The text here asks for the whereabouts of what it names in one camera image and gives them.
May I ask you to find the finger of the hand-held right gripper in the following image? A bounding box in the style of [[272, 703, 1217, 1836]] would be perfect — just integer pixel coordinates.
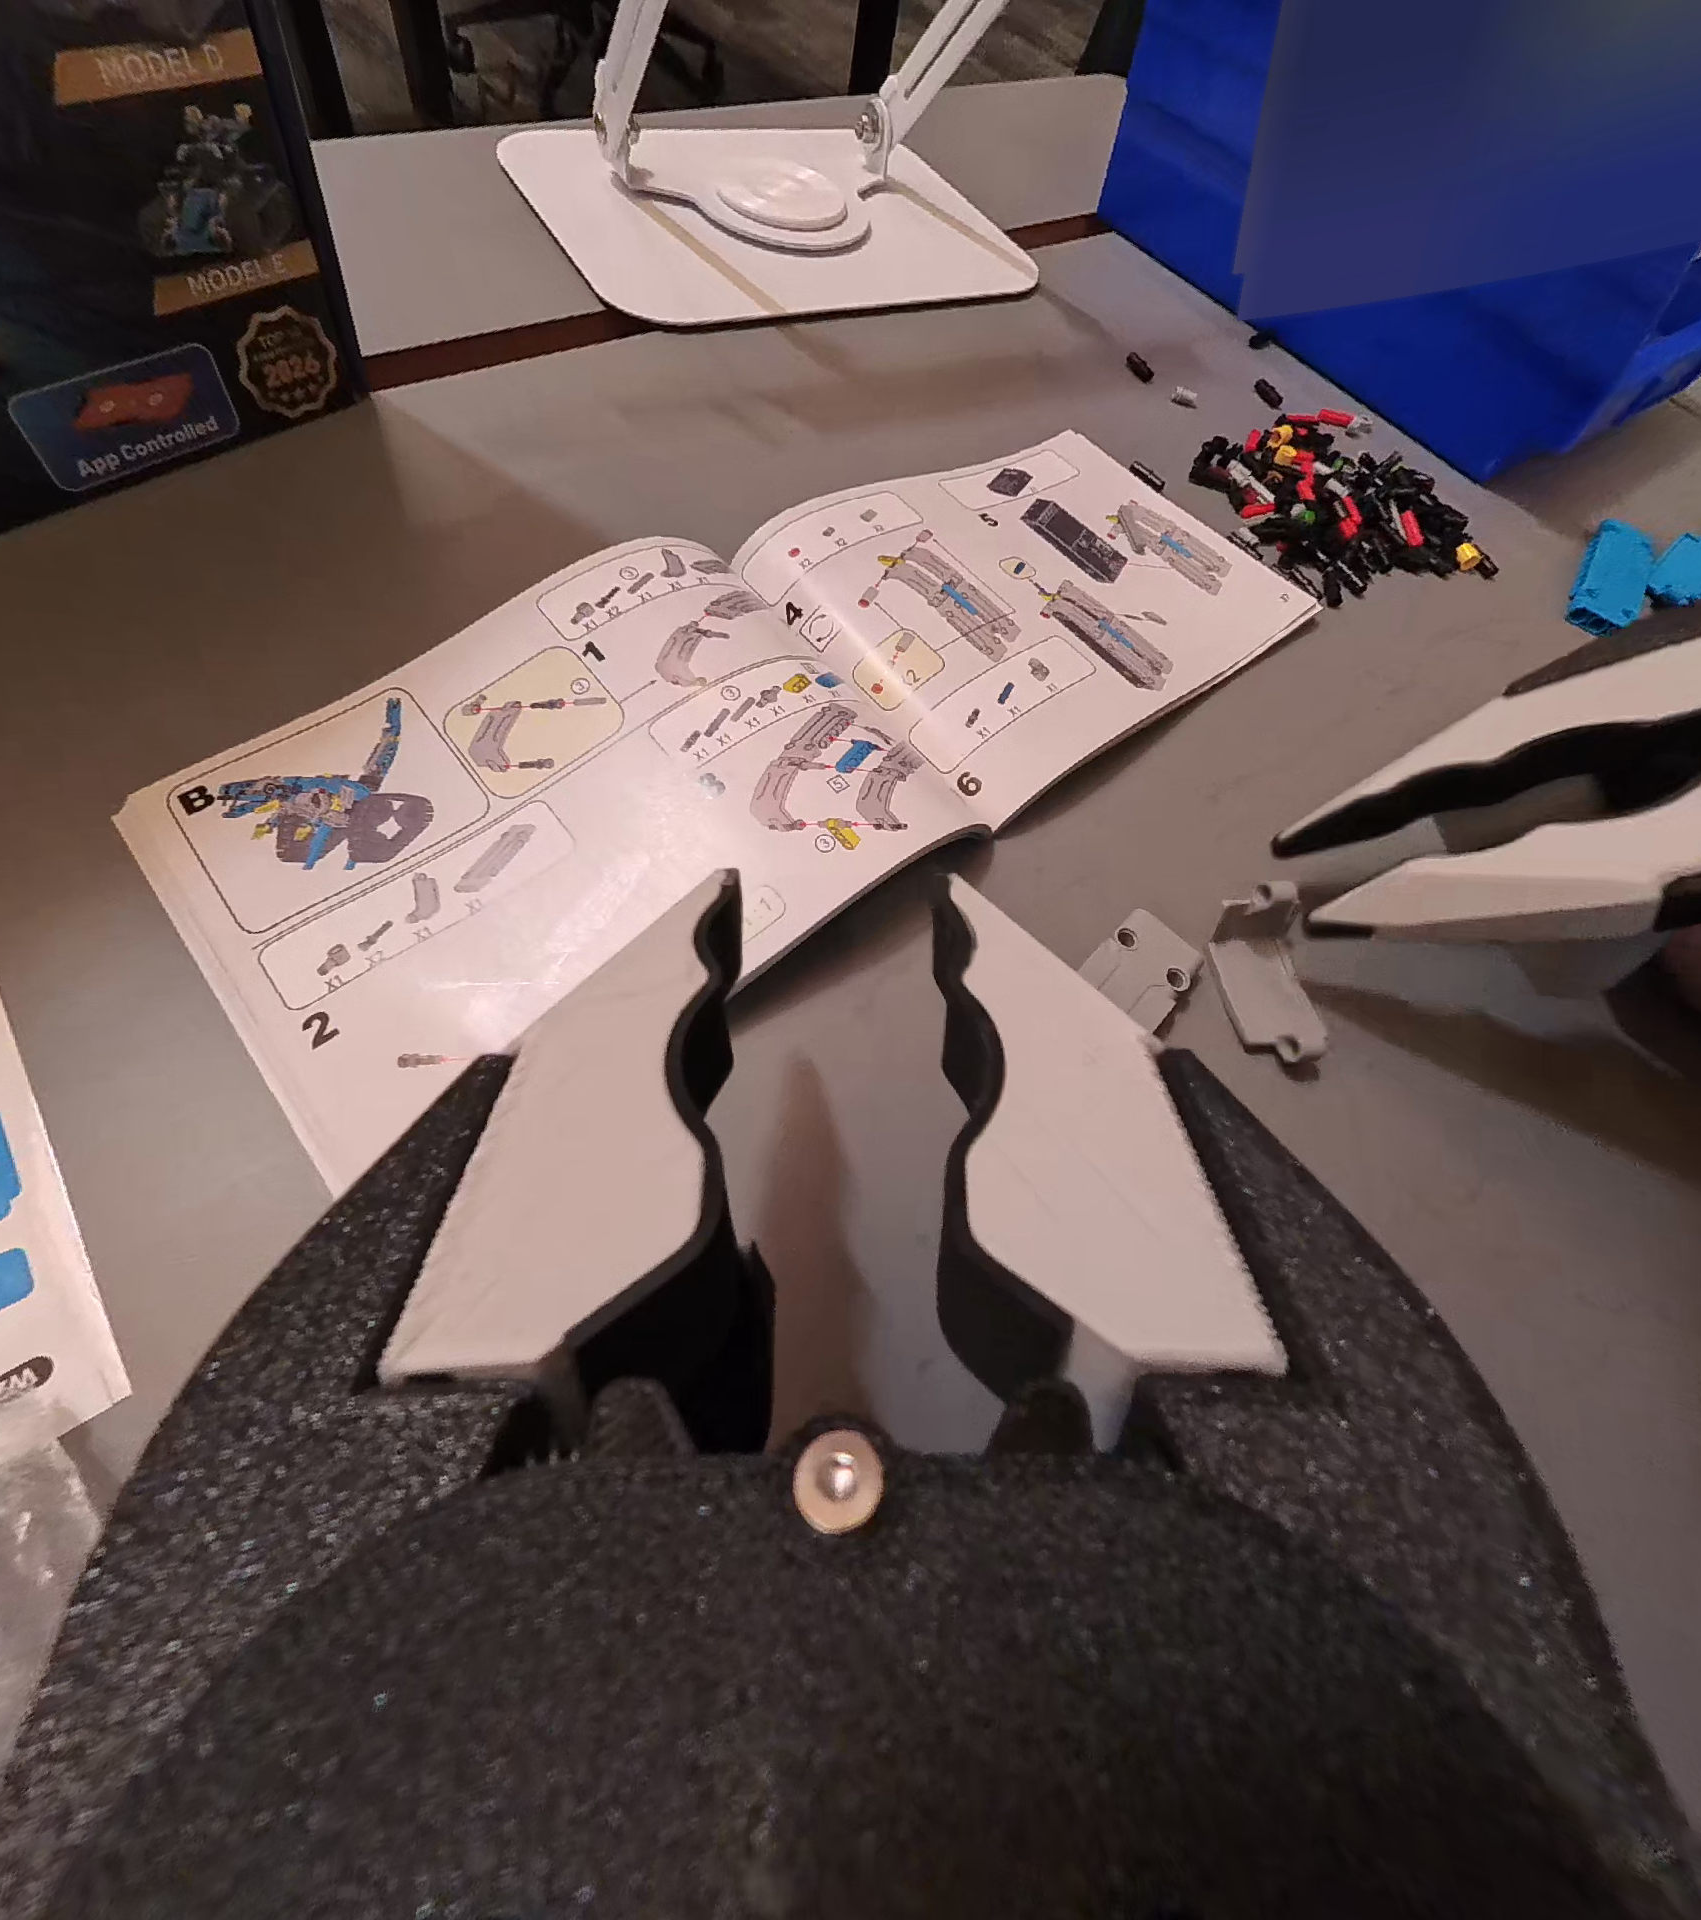
[[1271, 633, 1701, 861], [1300, 746, 1701, 946]]

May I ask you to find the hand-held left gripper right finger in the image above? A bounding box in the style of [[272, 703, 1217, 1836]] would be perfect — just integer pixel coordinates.
[[931, 876, 1289, 1451]]

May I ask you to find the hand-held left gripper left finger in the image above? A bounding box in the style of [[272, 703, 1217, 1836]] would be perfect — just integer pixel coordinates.
[[377, 868, 755, 1442]]

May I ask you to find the grey toy bracket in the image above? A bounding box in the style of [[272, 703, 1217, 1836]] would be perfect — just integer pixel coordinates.
[[1211, 877, 1327, 1068]]

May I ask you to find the pile of small toy pegs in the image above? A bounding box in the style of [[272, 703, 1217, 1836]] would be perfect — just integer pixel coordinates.
[[1187, 407, 1503, 607]]

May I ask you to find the white instruction booklet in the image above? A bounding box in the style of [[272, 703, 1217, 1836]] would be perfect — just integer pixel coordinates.
[[113, 430, 1324, 1194]]

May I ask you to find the blue plastic bin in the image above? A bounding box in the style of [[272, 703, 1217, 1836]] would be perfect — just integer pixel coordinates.
[[1098, 0, 1701, 482]]

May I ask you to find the grey desk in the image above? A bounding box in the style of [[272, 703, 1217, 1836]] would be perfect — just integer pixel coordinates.
[[0, 75, 1701, 1832]]

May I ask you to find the white desk stand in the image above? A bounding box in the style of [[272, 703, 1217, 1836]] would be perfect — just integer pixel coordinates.
[[497, 0, 1040, 325]]

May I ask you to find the grey toy plate with holes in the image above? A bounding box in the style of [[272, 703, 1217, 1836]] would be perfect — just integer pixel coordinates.
[[1082, 908, 1204, 1036]]

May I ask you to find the dark blue toy box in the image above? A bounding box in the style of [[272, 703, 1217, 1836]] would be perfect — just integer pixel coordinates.
[[0, 0, 372, 574]]

